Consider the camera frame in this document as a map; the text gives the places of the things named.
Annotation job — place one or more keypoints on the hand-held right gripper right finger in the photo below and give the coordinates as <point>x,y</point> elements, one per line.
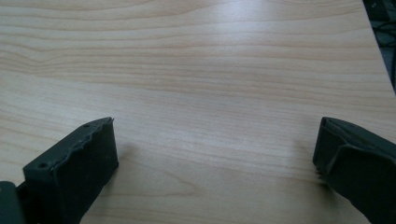
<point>358,168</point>

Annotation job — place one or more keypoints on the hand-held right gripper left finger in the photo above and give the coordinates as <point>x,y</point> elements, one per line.
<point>77,174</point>

